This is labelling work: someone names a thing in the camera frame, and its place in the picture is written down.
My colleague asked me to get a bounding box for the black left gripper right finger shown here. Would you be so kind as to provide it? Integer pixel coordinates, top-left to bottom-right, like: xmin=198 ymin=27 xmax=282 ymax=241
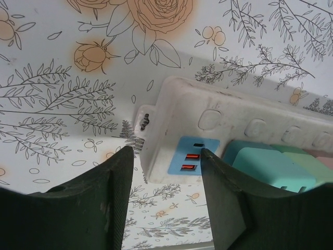
xmin=200 ymin=148 xmax=333 ymax=250

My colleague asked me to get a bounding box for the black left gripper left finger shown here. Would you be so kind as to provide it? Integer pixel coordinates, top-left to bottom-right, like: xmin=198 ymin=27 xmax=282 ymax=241
xmin=0 ymin=146 xmax=134 ymax=250

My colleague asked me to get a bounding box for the teal cube plug adapter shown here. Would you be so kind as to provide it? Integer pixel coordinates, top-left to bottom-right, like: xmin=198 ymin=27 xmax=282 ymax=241
xmin=223 ymin=140 xmax=317 ymax=194

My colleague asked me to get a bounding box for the green cube plug adapter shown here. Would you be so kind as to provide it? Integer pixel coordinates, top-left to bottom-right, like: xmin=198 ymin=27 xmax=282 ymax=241
xmin=270 ymin=144 xmax=333 ymax=189

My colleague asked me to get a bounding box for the pink cube plug adapter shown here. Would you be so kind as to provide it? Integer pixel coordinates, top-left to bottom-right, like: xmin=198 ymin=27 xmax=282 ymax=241
xmin=316 ymin=155 xmax=333 ymax=170

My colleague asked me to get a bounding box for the white multi-socket power strip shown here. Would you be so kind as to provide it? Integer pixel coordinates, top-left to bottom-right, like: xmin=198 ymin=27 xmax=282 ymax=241
xmin=136 ymin=75 xmax=333 ymax=185

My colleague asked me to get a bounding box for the floral printed tablecloth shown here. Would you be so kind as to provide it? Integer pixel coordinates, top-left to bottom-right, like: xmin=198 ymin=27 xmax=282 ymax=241
xmin=0 ymin=0 xmax=333 ymax=250

